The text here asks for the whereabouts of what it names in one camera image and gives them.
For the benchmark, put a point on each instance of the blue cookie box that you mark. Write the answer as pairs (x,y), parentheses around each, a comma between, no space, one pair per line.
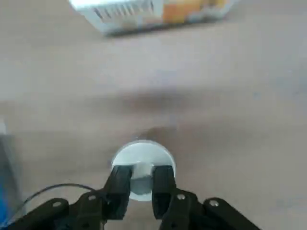
(7,196)

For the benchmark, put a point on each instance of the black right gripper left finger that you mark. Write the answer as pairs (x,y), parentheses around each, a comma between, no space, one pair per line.
(118,187)

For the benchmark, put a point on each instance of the white orange carton box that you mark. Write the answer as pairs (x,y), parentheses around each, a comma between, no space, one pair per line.
(120,14)

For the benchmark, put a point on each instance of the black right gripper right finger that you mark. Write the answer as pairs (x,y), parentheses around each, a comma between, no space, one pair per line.
(164,191)

